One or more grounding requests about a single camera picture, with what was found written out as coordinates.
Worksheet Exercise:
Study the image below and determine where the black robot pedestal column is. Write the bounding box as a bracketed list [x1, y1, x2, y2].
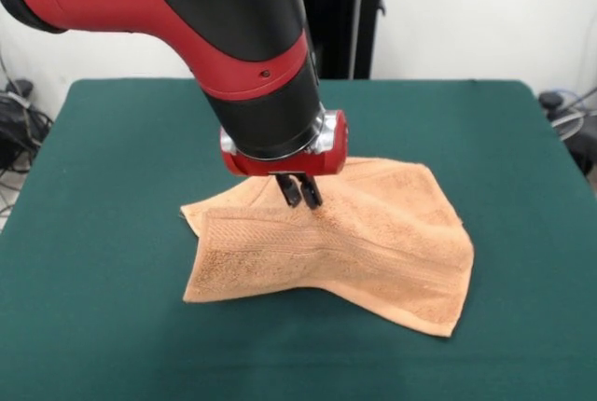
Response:
[298, 0, 389, 80]

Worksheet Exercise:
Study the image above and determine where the dark green table cloth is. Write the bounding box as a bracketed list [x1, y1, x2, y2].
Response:
[0, 77, 597, 401]

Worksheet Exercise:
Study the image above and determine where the black cable bundle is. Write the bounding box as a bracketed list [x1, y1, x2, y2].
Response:
[0, 77, 55, 187]

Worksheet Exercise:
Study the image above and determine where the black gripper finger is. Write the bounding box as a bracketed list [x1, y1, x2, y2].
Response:
[275, 173, 302, 209]
[298, 173, 325, 210]

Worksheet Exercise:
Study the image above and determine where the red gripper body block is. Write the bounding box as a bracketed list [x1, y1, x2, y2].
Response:
[219, 109, 350, 178]

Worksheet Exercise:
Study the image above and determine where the tan terry towel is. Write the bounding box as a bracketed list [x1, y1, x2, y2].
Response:
[179, 156, 476, 339]

